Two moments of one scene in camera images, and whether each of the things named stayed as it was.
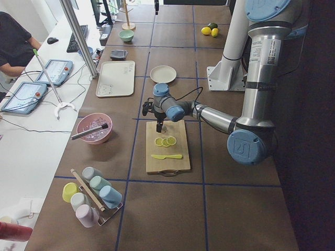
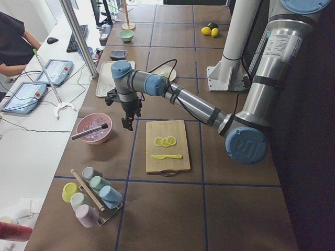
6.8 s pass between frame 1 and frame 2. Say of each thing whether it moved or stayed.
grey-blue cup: stayed
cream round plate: stayed
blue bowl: stayed
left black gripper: moved
